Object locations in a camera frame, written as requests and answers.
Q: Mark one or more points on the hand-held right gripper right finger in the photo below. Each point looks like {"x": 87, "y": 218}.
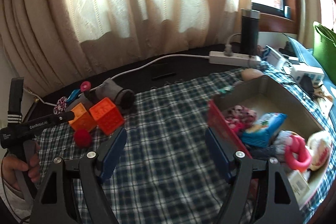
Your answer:
{"x": 218, "y": 153}

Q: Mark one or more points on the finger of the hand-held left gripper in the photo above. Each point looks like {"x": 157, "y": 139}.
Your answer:
{"x": 64, "y": 116}

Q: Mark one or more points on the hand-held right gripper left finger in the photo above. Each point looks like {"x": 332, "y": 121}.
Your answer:
{"x": 115, "y": 150}

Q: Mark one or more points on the pink patterned scrunchie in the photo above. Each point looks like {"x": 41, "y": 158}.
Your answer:
{"x": 240, "y": 113}
{"x": 60, "y": 106}

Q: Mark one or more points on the small orange toy cube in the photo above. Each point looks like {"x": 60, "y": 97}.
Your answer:
{"x": 82, "y": 120}

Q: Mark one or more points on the plain grey sock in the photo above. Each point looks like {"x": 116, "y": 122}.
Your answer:
{"x": 88, "y": 101}

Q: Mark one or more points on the red pom-pom ball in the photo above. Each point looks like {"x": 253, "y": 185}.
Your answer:
{"x": 82, "y": 138}

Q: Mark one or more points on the large red-orange toy cube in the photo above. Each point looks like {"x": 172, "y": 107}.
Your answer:
{"x": 107, "y": 116}

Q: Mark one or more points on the grey sock roll dark cuff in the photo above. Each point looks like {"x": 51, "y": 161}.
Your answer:
{"x": 110, "y": 90}

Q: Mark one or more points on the pink foam twist roller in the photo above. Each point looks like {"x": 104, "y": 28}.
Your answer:
{"x": 296, "y": 158}

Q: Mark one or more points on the red tin container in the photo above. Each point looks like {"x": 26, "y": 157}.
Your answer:
{"x": 275, "y": 92}

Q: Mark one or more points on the small yellow carton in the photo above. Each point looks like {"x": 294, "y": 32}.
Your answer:
{"x": 298, "y": 182}

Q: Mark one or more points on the person's left forearm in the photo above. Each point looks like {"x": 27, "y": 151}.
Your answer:
{"x": 13, "y": 197}

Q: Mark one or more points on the person's left hand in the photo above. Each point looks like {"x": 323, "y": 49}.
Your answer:
{"x": 11, "y": 167}

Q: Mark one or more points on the pink round disc toy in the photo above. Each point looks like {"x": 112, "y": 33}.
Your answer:
{"x": 85, "y": 86}

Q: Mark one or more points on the blue plaid cloth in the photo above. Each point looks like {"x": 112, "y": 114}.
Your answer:
{"x": 170, "y": 121}

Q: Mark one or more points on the teal binder clip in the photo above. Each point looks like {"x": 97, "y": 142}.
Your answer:
{"x": 225, "y": 90}

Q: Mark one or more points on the beige egg-shaped object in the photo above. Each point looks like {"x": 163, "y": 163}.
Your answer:
{"x": 252, "y": 74}

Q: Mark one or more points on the black phone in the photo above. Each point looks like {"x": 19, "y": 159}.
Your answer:
{"x": 162, "y": 71}

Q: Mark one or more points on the white power strip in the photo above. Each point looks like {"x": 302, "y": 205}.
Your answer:
{"x": 233, "y": 58}

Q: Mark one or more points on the black power adapter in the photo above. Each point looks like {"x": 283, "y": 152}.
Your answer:
{"x": 306, "y": 83}

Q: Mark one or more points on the white box blue logo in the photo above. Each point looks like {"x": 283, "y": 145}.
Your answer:
{"x": 275, "y": 56}

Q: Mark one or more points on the white multi-socket adapter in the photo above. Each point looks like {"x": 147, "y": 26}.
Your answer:
{"x": 308, "y": 72}

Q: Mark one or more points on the black steel tumbler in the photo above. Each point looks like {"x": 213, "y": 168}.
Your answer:
{"x": 250, "y": 32}

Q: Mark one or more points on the black ridged object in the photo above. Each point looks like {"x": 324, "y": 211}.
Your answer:
{"x": 290, "y": 47}

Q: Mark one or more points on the blue fabric bag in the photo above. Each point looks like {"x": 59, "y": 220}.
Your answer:
{"x": 302, "y": 49}

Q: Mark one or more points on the green plastic tub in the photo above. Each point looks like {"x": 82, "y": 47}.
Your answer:
{"x": 325, "y": 45}

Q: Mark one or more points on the small grey cup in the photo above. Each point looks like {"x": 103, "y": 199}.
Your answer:
{"x": 287, "y": 12}

